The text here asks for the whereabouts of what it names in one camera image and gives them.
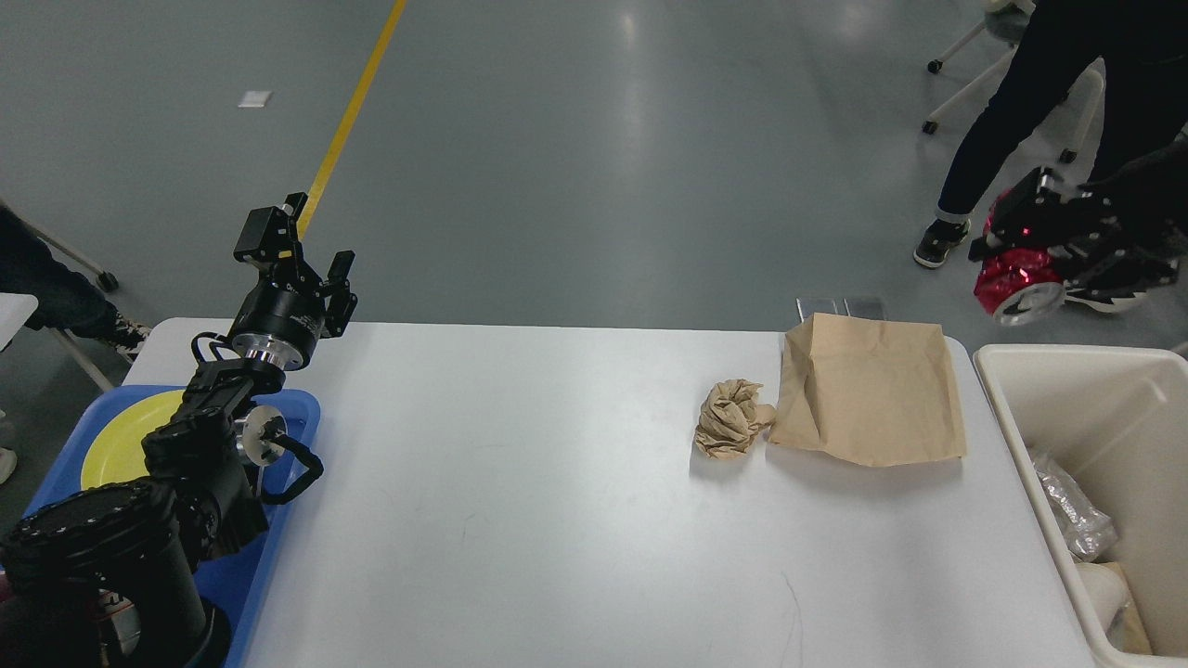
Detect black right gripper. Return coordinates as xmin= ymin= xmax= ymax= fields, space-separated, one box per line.
xmin=967 ymin=166 xmax=1181 ymax=302

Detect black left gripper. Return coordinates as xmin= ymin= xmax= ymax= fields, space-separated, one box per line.
xmin=228 ymin=193 xmax=359 ymax=371

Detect crushed red soda can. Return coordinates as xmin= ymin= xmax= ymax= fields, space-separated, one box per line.
xmin=975 ymin=195 xmax=1064 ymax=327

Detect brown paper bag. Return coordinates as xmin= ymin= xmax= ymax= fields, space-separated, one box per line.
xmin=767 ymin=314 xmax=967 ymax=467

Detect yellow plastic plate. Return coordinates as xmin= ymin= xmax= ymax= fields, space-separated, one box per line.
xmin=78 ymin=385 xmax=183 ymax=490

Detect white paper cup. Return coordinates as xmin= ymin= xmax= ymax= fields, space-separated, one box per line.
xmin=1075 ymin=562 xmax=1133 ymax=650

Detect brown paper ball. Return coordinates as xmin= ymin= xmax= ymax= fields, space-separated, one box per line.
xmin=691 ymin=378 xmax=776 ymax=460

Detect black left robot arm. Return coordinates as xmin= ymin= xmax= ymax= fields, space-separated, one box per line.
xmin=4 ymin=193 xmax=358 ymax=667

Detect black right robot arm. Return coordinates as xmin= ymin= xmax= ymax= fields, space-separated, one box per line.
xmin=969 ymin=140 xmax=1184 ymax=326

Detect grey office chair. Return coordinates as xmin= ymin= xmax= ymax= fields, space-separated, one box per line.
xmin=921 ymin=1 xmax=1104 ymax=164

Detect beige plastic bin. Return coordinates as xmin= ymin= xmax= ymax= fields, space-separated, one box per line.
xmin=973 ymin=345 xmax=1187 ymax=667

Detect person in dark trousers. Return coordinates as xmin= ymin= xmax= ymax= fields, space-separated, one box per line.
xmin=915 ymin=1 xmax=1184 ymax=269

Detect person leg dark trousers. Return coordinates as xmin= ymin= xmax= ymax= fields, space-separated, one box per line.
xmin=1 ymin=204 xmax=152 ymax=361

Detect crumpled clear plastic wrap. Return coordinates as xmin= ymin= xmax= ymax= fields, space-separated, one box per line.
xmin=1028 ymin=450 xmax=1119 ymax=562

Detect blue plastic tray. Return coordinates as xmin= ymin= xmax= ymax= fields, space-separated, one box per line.
xmin=4 ymin=391 xmax=322 ymax=667

